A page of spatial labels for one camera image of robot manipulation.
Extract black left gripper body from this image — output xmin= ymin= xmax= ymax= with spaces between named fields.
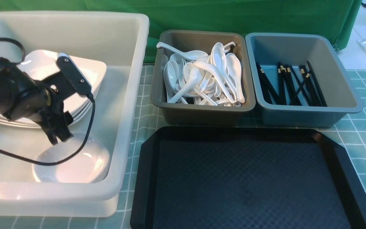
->
xmin=27 ymin=72 xmax=73 ymax=145

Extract small white square dish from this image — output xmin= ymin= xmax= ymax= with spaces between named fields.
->
xmin=32 ymin=132 xmax=110 ymax=184

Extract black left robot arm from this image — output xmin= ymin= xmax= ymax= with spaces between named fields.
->
xmin=0 ymin=58 xmax=76 ymax=145

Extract stack of white plates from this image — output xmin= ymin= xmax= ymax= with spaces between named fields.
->
xmin=0 ymin=50 xmax=107 ymax=128

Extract large white plastic tub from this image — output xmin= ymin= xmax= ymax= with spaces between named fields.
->
xmin=0 ymin=11 xmax=149 ymax=217

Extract black serving tray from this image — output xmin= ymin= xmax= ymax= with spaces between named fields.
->
xmin=130 ymin=126 xmax=366 ymax=229

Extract brown plastic bin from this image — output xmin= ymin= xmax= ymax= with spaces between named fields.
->
xmin=150 ymin=30 xmax=256 ymax=126

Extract pile of white spoons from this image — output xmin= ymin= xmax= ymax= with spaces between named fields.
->
xmin=157 ymin=42 xmax=246 ymax=106

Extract blue-grey plastic bin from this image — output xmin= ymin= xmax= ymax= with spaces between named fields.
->
xmin=245 ymin=32 xmax=363 ymax=128

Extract black chopsticks in bin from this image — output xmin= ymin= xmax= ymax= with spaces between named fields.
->
xmin=256 ymin=61 xmax=328 ymax=107

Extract green backdrop cloth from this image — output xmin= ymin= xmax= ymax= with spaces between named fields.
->
xmin=0 ymin=0 xmax=361 ymax=63

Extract green checked tablecloth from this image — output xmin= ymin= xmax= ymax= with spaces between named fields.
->
xmin=0 ymin=66 xmax=366 ymax=229

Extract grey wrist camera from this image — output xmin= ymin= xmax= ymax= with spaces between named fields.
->
xmin=56 ymin=52 xmax=93 ymax=99

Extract black camera cable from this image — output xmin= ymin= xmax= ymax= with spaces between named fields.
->
xmin=0 ymin=38 xmax=96 ymax=166

